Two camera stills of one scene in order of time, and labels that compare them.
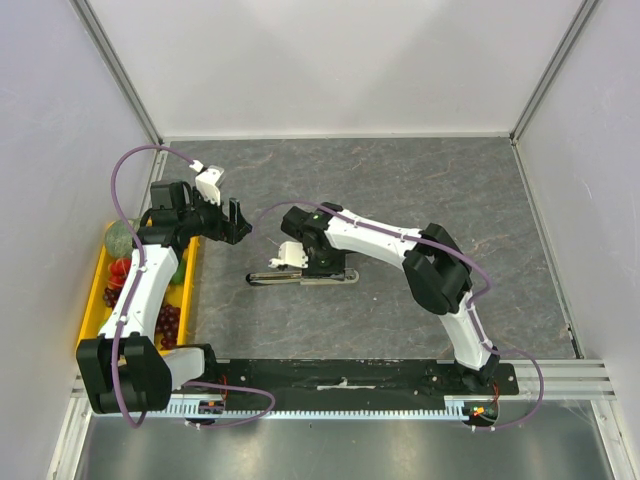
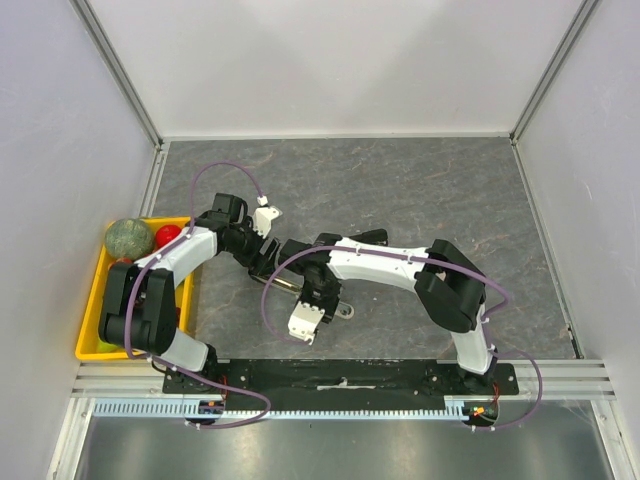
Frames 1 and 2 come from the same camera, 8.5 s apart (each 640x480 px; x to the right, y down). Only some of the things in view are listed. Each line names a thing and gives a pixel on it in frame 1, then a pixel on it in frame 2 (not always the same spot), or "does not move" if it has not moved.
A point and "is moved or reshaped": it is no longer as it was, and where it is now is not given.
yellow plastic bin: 179,289 does not move
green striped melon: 119,238 does not move
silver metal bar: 296,277 is moved or reshaped
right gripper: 327,266 to 323,299
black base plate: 352,379 does not move
